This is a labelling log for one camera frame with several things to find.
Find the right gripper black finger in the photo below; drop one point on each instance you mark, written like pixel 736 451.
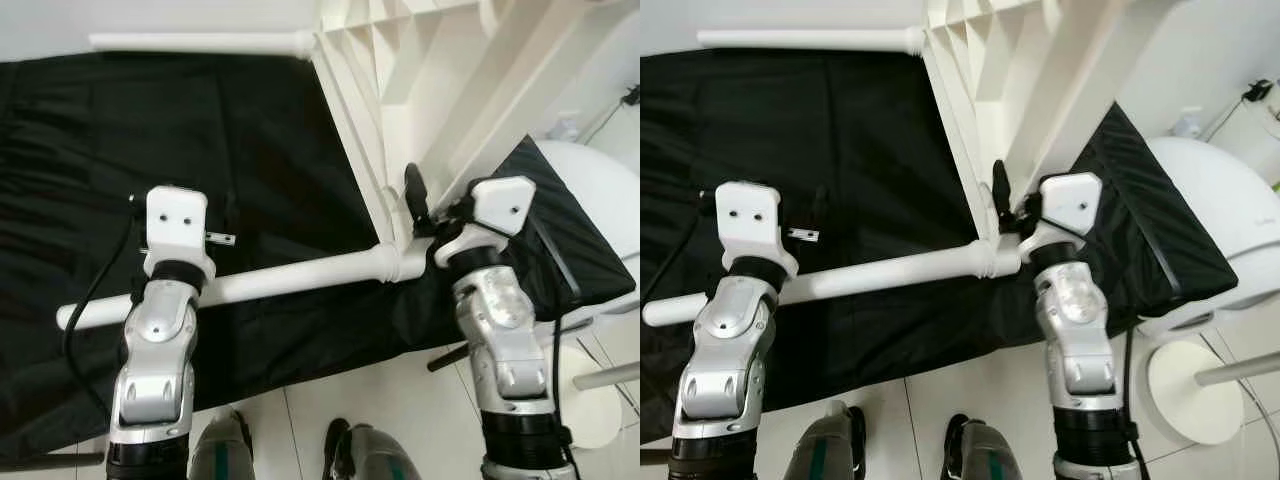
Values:
pixel 415 200
pixel 1000 190

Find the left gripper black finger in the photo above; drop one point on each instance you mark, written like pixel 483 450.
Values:
pixel 229 215
pixel 820 210

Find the white plastic table top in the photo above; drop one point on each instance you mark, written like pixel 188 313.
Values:
pixel 450 100
pixel 1040 100

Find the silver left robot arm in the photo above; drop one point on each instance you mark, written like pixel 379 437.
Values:
pixel 155 360
pixel 725 360

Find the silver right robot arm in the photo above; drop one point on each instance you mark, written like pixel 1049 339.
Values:
pixel 505 340
pixel 1085 340

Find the black table cloth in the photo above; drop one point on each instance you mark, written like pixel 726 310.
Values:
pixel 800 150
pixel 150 150

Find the white dome-shaped appliance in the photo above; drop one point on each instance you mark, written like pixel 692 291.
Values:
pixel 1215 230
pixel 600 220

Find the grey robot left foot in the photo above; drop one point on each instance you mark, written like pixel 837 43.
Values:
pixel 830 448
pixel 222 450

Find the grey robot foot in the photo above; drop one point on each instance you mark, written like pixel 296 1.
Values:
pixel 980 452
pixel 365 455
pixel 830 448
pixel 222 450

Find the grey metal rod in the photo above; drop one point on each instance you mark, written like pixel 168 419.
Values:
pixel 605 377
pixel 1240 370

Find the white round base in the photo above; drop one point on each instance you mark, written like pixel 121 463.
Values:
pixel 595 400
pixel 1195 395

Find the grey robot right foot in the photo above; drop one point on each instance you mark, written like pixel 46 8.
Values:
pixel 365 455
pixel 980 452

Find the white box appliance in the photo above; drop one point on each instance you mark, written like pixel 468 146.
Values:
pixel 1260 140

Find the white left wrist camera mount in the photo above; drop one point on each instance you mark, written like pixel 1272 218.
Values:
pixel 178 225
pixel 755 220

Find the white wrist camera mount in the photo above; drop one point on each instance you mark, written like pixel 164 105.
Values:
pixel 755 220
pixel 178 225
pixel 1070 205
pixel 500 210

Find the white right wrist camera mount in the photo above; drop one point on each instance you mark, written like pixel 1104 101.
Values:
pixel 500 210
pixel 1070 205

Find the small white wall device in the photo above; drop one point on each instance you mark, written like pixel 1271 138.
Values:
pixel 1188 123
pixel 568 128

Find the black wall plug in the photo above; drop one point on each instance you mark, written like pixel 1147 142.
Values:
pixel 1258 92
pixel 632 95

